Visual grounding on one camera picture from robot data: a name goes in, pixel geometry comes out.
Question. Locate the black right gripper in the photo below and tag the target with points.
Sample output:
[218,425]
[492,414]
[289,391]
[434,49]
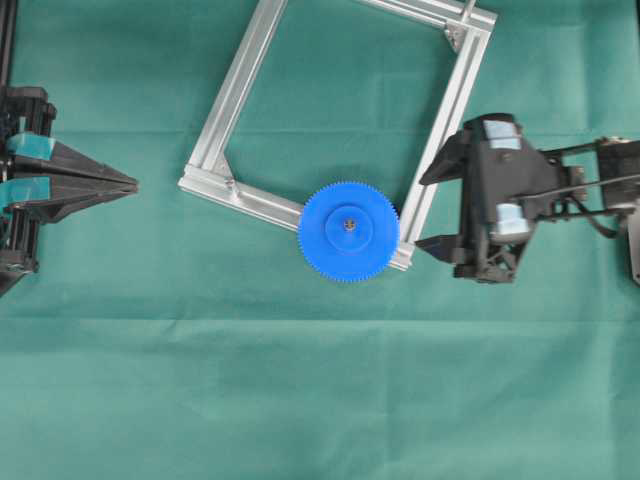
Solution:
[500,168]

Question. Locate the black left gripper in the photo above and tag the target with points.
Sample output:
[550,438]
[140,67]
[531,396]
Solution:
[26,144]

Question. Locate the blue plastic gear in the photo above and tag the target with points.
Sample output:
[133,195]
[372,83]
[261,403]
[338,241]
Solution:
[348,257]

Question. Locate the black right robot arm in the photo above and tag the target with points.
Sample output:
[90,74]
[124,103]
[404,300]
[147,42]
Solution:
[597,181]

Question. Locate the silver aluminium square frame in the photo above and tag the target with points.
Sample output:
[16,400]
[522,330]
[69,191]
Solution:
[207,173]

